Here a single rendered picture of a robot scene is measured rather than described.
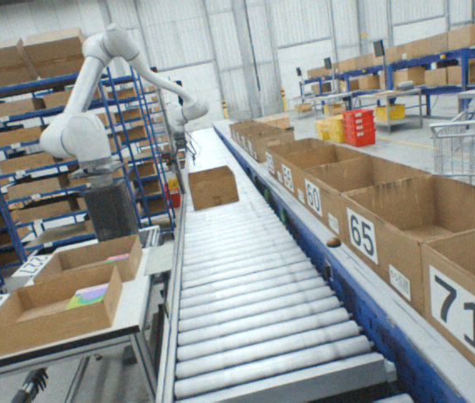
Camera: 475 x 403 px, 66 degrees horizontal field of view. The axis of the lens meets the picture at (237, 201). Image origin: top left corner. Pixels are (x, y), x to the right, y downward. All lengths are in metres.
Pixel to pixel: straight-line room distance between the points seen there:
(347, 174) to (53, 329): 1.19
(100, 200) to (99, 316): 0.73
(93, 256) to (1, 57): 1.86
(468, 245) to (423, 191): 0.42
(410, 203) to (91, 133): 1.37
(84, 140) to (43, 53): 1.42
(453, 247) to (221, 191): 1.63
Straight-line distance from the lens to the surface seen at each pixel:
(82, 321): 1.31
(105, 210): 1.88
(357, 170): 1.56
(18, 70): 3.28
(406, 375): 0.97
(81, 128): 1.85
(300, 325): 1.09
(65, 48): 3.12
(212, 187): 2.24
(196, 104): 2.37
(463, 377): 0.74
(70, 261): 1.91
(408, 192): 1.21
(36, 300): 1.64
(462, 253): 0.84
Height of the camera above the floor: 1.38
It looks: 16 degrees down
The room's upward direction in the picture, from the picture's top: 11 degrees counter-clockwise
